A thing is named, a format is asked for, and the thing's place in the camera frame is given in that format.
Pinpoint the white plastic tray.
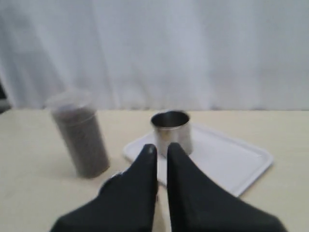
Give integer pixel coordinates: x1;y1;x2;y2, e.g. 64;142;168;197
122;122;275;198

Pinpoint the clear plastic tall container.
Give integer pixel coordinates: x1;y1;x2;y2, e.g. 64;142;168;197
45;89;110;178

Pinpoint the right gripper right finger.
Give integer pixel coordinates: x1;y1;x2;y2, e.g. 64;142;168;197
167;143;287;232

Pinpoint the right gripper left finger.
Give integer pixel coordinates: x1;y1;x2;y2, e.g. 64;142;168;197
51;144;158;232

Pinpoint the steel mug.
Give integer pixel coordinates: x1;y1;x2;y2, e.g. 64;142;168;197
151;110;193;158

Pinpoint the white curtain backdrop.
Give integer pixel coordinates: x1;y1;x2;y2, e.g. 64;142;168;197
0;0;309;110

